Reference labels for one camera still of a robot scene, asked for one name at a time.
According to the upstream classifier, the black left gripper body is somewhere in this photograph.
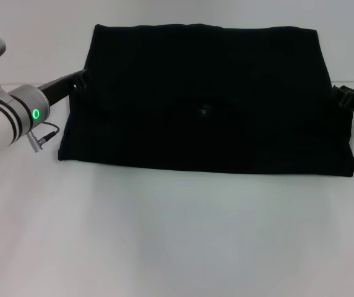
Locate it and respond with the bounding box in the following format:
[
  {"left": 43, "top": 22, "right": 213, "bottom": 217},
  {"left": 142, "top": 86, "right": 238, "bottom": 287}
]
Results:
[{"left": 37, "top": 71, "right": 80, "bottom": 108}]

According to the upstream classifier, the black shirt with FREE print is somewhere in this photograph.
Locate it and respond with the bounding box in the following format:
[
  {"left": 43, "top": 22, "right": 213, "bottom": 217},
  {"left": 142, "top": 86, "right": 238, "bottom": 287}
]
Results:
[{"left": 58, "top": 24, "right": 354, "bottom": 178}]

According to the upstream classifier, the dark red left arm cable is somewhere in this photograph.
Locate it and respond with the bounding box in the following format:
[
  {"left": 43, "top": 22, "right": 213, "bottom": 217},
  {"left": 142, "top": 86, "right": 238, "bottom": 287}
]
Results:
[{"left": 26, "top": 123, "right": 61, "bottom": 153}]

